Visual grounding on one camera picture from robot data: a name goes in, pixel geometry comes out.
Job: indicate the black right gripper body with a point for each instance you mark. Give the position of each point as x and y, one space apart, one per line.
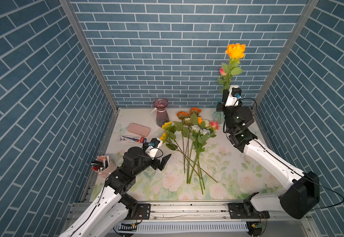
222 108

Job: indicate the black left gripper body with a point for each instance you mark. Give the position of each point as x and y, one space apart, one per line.
153 163

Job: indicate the orange gerbera flower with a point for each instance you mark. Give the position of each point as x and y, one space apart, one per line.
195 111
183 115

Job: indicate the pink rose tall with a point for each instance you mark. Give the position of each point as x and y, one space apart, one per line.
222 72

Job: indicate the orange yellow rose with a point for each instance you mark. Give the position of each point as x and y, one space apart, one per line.
236 52

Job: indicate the white rose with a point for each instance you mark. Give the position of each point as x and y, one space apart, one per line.
191 146
204 135

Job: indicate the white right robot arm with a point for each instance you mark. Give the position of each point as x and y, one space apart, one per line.
301 189

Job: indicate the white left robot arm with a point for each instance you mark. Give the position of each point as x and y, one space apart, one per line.
109 198

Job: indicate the blue glass vase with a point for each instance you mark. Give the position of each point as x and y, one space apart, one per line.
218 117

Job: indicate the pink rose small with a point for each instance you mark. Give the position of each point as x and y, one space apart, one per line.
213 127

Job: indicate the yellow sunflower lower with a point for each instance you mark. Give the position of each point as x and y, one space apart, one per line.
164 137

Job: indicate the yellow sunflower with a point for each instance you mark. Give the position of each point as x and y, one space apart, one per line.
164 137
168 125

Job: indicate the glue stick package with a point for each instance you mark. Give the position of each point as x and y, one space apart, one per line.
131 139

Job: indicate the yellow sunflower upper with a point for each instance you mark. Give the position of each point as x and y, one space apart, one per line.
168 125

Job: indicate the floral table mat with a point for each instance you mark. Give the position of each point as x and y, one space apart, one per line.
226 174

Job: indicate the purple glass vase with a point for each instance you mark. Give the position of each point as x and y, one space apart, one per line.
160 105

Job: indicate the pink pen cup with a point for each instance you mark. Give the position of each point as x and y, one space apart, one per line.
103 166

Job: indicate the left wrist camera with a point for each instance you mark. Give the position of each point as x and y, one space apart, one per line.
153 146

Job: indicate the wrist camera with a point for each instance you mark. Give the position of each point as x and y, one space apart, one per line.
234 97
153 146

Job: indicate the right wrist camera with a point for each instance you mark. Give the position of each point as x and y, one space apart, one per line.
234 97

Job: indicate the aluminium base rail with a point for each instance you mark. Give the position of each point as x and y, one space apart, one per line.
182 219

